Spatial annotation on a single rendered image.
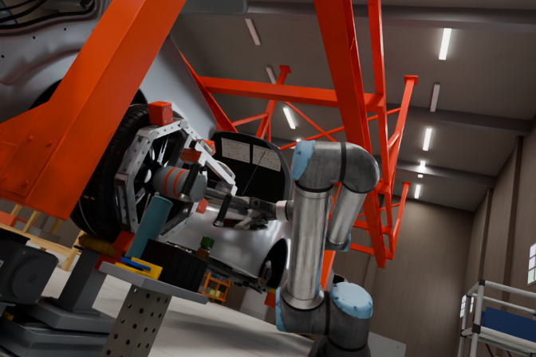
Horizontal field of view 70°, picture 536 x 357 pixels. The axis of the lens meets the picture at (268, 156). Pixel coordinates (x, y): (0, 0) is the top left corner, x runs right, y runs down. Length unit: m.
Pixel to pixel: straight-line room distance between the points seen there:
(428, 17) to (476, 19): 0.80
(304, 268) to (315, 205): 0.24
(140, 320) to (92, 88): 0.74
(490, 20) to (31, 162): 7.65
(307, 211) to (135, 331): 0.64
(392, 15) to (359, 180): 7.20
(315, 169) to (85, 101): 0.73
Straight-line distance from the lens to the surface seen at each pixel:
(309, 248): 1.22
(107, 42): 1.43
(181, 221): 1.92
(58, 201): 1.31
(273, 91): 5.58
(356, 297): 1.45
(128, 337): 1.36
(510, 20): 8.18
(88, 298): 1.85
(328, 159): 1.06
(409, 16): 8.16
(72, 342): 1.70
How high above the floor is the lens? 0.48
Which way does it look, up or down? 21 degrees up
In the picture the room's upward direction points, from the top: 20 degrees clockwise
